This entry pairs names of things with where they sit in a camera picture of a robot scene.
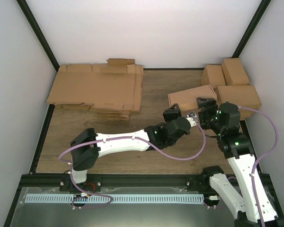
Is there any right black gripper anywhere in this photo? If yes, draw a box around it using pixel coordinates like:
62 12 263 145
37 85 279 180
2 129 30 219
197 97 224 135

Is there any brown cardboard paper box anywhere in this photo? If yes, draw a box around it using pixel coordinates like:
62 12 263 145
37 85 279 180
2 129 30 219
168 85 217 112

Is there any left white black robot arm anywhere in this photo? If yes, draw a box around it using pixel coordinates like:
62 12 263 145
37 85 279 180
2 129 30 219
70 104 196 191

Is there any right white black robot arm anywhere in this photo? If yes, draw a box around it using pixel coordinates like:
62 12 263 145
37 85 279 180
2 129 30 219
196 97 284 227

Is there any folded cardboard box back left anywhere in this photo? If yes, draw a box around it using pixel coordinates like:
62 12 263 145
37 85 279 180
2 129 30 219
201 65 226 90

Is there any folded cardboard box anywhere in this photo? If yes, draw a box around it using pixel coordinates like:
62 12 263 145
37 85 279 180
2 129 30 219
221 58 249 86
201 65 226 90
239 106 256 121
216 85 261 109

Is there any folded cardboard box front top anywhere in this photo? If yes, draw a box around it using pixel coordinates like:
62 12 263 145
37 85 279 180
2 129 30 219
216 85 261 109

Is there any folded cardboard box front bottom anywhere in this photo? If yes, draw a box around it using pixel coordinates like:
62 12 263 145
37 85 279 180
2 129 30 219
239 106 256 121

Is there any folded cardboard box back right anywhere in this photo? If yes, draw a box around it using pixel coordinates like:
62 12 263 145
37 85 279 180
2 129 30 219
221 58 249 86

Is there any stack of flat cardboard sheets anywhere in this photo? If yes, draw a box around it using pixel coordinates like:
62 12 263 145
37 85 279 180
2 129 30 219
46 58 144 120

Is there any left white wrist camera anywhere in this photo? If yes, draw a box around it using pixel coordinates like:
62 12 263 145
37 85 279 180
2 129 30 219
186 112 199 127

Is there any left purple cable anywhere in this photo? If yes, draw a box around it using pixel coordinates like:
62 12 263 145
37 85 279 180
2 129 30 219
58 118 206 210

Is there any light blue slotted cable duct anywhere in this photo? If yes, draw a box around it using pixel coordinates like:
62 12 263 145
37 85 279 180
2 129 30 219
25 194 204 204

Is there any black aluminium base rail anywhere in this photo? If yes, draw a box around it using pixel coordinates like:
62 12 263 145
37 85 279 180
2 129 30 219
59 174 204 193

